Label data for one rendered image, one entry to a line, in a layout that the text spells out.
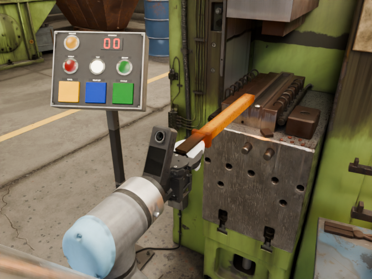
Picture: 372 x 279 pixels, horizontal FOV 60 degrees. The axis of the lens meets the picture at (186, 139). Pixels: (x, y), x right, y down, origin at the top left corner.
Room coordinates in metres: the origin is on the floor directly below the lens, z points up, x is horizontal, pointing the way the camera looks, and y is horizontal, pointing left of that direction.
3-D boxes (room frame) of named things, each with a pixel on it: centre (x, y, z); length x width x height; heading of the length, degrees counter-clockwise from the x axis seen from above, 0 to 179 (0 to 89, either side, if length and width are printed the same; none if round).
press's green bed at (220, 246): (1.20, -0.37, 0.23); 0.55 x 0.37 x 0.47; 150
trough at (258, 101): (1.20, -0.34, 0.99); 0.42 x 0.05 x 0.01; 150
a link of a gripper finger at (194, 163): (0.58, -0.01, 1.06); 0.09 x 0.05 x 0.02; 147
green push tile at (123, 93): (1.11, 0.23, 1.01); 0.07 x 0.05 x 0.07; 85
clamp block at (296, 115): (1.00, -0.40, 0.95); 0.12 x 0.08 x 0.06; 150
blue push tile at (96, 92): (1.12, 0.33, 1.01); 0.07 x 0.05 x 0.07; 85
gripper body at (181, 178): (0.54, 0.04, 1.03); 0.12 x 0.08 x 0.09; 150
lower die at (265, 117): (1.21, -0.32, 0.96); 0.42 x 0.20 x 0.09; 150
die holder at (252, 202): (1.20, -0.37, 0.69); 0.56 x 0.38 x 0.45; 150
